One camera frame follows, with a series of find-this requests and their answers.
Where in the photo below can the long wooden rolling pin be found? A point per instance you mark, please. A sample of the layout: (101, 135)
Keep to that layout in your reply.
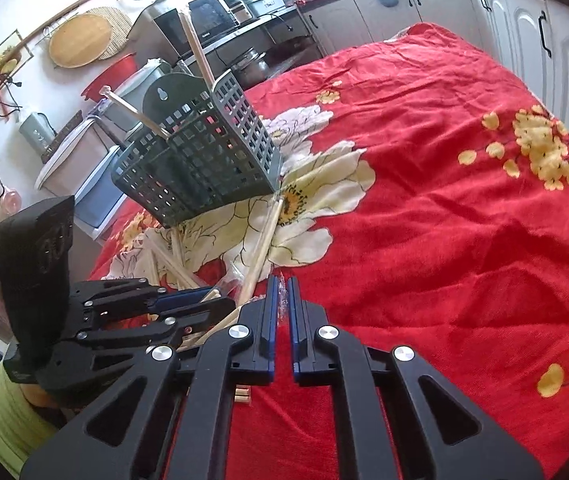
(54, 15)

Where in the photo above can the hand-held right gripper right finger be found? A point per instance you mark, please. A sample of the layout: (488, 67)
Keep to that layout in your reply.
(294, 315)

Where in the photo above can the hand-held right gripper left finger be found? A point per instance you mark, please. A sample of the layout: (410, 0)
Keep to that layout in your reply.
(272, 310)

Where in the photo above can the round woven mat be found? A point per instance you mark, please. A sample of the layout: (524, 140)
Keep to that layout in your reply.
(122, 25)

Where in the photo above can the white back cabinets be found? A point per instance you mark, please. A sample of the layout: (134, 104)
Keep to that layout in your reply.
(389, 22)

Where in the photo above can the stacked steel pots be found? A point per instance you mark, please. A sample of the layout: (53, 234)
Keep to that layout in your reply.
(252, 65)

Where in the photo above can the white side cabinets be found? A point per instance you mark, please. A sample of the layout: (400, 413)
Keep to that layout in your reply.
(539, 35)

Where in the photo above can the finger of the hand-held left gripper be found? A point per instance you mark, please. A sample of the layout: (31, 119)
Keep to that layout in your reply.
(204, 317)
(179, 300)

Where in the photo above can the metal shelf rack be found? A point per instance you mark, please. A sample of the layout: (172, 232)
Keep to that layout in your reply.
(284, 35)

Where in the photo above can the green and white appliance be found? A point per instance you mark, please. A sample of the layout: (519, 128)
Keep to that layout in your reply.
(37, 132)

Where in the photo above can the pink hanging pouch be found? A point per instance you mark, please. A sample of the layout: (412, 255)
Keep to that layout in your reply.
(10, 201)

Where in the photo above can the red floral blanket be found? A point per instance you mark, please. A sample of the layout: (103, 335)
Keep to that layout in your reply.
(414, 185)

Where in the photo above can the grey plastic box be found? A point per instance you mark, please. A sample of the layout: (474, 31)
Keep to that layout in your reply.
(264, 2)

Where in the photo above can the round bamboo board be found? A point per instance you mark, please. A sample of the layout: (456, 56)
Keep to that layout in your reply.
(82, 40)

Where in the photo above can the black microwave oven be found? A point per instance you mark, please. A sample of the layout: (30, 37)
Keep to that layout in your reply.
(199, 20)

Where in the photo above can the wicker basket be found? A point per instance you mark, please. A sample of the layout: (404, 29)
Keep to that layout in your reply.
(62, 135)

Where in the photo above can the green plastic utensil basket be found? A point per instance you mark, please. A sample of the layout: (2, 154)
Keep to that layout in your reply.
(199, 160)

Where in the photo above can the red plastic basin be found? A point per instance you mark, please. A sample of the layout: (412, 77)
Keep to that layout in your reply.
(112, 77)

